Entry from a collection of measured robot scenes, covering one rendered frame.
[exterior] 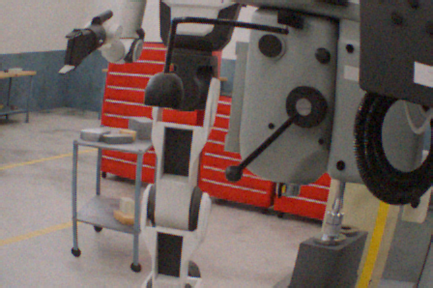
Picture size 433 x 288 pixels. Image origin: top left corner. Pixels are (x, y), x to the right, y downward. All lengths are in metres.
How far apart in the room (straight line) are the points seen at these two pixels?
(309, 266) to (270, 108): 0.53
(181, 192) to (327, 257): 0.64
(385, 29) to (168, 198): 1.33
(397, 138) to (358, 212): 1.97
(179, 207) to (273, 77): 0.93
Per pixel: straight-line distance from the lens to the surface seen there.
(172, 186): 2.03
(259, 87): 1.19
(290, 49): 1.17
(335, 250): 1.55
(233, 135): 1.29
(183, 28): 1.96
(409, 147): 1.10
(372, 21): 0.85
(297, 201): 6.11
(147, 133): 4.55
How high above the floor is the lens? 1.55
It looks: 9 degrees down
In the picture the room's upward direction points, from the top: 7 degrees clockwise
